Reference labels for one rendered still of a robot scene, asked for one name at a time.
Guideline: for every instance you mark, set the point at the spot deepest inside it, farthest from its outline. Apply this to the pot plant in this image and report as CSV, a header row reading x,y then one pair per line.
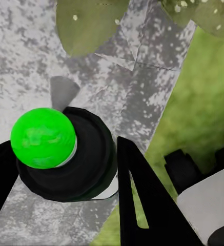
x,y
85,25

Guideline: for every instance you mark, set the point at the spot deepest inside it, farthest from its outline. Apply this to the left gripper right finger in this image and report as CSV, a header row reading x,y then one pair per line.
x,y
167,225

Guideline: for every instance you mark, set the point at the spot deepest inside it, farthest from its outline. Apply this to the insectifuge atomizer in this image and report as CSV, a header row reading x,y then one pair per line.
x,y
63,153

